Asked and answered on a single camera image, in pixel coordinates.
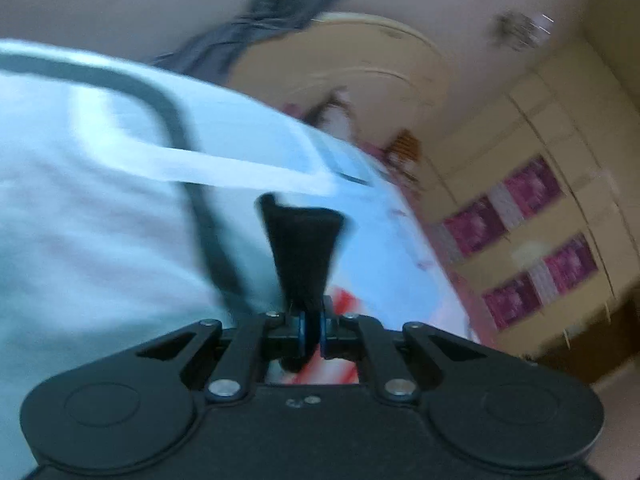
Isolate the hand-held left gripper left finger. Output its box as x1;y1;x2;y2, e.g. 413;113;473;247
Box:
135;309;321;404

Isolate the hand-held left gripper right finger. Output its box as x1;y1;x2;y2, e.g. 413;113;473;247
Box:
319;296;488;406

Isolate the striped small shirt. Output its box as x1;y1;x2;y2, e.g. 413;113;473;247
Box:
257;192;373;387

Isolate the orange checked pillow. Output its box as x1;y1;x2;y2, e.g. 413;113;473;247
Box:
385;129;426;186

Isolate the white patterned pillow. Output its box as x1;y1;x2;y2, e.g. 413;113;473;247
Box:
305;91;358;138

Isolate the printed bed sheet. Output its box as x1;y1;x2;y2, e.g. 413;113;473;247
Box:
0;40;483;480

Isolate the dark wooden door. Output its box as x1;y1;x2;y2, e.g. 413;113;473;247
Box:
535;300;640;387

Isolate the cream rounded headboard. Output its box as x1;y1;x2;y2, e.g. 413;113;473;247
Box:
222;11;443;128

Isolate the grey curtain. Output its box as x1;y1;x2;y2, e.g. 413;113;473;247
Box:
150;0;353;77

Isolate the cream wardrobe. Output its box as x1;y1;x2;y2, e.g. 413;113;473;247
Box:
415;25;640;361

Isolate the purple wall poster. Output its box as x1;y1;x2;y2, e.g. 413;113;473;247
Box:
442;197;507;257
502;156;562;217
542;234;599;296
482;272;543;332

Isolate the glass wall lamp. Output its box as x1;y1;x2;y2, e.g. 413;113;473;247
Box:
492;7;557;54

